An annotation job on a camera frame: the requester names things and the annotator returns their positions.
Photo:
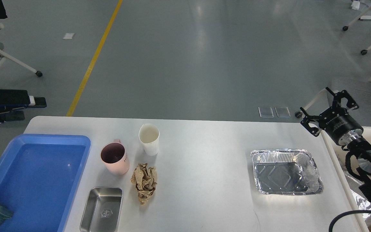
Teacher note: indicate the pink mug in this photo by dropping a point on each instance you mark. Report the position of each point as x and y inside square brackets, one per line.
[115, 158]

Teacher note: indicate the crumpled brown paper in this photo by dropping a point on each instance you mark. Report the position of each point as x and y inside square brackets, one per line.
[144, 179]

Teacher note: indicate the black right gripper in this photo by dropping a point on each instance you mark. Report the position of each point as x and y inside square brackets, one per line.
[343, 125]

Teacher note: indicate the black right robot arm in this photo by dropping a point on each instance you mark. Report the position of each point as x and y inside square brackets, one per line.
[358, 157]

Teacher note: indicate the blue plastic tray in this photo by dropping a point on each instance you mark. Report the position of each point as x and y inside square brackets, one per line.
[39, 177]

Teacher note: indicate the white bin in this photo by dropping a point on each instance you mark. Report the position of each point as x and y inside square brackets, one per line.
[355, 197]

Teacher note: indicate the white paper cup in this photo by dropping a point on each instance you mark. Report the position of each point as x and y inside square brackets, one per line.
[149, 138]

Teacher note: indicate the aluminium foil tray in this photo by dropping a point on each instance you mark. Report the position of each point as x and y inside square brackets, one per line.
[286, 172]

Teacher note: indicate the stainless steel tray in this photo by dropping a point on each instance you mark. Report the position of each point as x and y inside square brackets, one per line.
[102, 210]

